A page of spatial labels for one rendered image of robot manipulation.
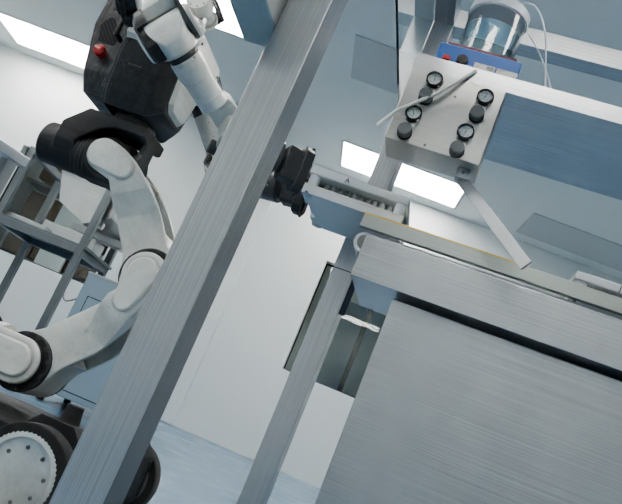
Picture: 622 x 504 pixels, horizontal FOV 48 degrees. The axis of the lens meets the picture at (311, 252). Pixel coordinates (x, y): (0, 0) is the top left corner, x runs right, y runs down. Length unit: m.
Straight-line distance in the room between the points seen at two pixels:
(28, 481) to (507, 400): 0.96
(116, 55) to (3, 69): 6.42
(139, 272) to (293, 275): 5.22
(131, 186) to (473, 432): 0.99
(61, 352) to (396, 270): 0.81
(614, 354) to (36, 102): 7.09
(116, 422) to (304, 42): 0.53
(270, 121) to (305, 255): 6.02
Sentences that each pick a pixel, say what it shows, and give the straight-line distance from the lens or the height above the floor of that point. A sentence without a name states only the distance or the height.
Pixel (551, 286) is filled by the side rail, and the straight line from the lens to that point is 1.55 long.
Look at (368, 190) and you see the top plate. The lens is 1.63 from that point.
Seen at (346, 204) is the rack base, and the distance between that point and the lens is 1.62.
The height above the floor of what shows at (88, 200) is 1.30.
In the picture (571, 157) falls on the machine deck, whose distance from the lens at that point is 1.88.
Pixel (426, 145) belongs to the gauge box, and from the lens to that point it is 1.60.
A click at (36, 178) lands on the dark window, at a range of 7.79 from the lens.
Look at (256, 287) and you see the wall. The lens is 6.85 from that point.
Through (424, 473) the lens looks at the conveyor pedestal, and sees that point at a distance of 1.51.
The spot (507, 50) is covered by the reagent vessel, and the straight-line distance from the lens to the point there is 1.85.
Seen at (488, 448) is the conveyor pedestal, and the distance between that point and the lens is 1.52.
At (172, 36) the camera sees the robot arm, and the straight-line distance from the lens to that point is 1.57.
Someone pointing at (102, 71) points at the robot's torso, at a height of 1.02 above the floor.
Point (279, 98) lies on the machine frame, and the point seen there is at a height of 0.75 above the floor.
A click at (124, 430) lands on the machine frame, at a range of 0.84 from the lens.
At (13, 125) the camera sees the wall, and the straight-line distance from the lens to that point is 8.00.
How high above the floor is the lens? 0.37
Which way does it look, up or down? 14 degrees up
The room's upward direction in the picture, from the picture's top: 23 degrees clockwise
